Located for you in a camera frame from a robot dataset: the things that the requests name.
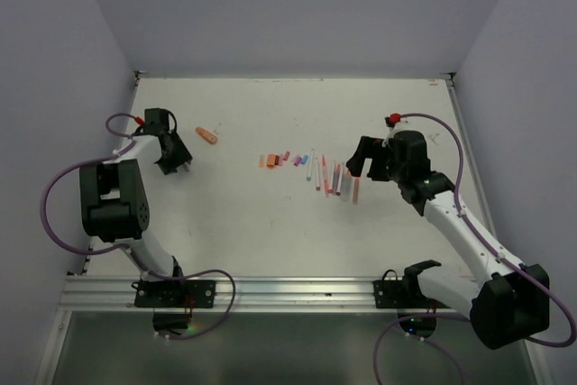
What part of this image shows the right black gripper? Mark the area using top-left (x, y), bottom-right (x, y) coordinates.
top-left (346, 134), bottom-right (407, 183)

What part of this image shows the orange capped pen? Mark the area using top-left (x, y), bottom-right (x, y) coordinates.
top-left (195, 126), bottom-right (218, 145)
top-left (341, 170), bottom-right (353, 201)

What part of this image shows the pink capped pen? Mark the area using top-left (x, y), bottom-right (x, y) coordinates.
top-left (328, 160), bottom-right (337, 195)

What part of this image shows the white dark red pen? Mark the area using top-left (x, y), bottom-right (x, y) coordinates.
top-left (335, 163), bottom-right (345, 196)

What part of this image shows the white purple pen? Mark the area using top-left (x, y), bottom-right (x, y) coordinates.
top-left (314, 158), bottom-right (322, 191)

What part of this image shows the white blue pen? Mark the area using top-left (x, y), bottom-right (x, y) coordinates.
top-left (306, 148), bottom-right (315, 181)

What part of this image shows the orange highlighter cap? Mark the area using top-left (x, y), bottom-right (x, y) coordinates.
top-left (266, 154), bottom-right (277, 169)

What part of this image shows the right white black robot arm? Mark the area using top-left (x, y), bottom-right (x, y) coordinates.
top-left (346, 130), bottom-right (550, 349)

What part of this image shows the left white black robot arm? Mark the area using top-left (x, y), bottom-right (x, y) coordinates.
top-left (79, 108), bottom-right (193, 307)

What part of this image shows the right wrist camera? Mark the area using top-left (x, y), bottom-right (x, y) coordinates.
top-left (385, 113), bottom-right (412, 141)

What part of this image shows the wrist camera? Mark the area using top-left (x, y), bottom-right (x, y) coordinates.
top-left (385, 113), bottom-right (412, 141)
top-left (144, 108), bottom-right (171, 131)

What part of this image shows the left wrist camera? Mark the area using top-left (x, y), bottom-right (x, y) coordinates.
top-left (144, 108), bottom-right (171, 131)

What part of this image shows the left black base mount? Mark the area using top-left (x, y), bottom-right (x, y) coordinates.
top-left (131, 280), bottom-right (216, 337)

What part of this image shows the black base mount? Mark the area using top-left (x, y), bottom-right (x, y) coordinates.
top-left (131, 280), bottom-right (216, 337)
top-left (372, 260), bottom-right (448, 339)

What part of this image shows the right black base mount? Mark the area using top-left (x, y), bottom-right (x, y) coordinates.
top-left (372, 260), bottom-right (448, 339)

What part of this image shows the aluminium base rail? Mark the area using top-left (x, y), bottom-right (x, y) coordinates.
top-left (57, 276), bottom-right (407, 314)

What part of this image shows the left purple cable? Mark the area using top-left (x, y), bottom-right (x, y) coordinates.
top-left (40, 112), bottom-right (145, 256)

